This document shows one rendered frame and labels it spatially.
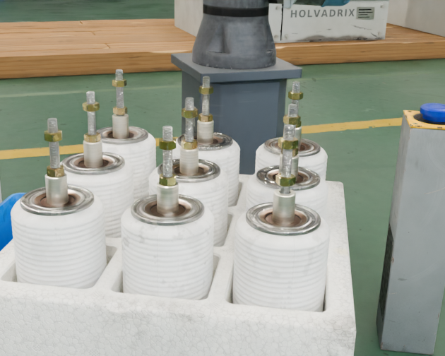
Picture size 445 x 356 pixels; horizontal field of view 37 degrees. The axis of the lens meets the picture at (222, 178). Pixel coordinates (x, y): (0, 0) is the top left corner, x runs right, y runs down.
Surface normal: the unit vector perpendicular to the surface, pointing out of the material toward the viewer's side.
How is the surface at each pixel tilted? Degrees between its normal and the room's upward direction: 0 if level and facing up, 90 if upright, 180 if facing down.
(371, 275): 0
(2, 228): 88
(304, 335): 90
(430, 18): 90
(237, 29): 72
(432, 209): 90
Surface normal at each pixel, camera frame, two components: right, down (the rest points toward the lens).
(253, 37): 0.48, 0.03
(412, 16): -0.94, 0.10
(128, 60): 0.35, 0.34
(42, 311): -0.14, 0.35
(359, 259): 0.03, -0.93
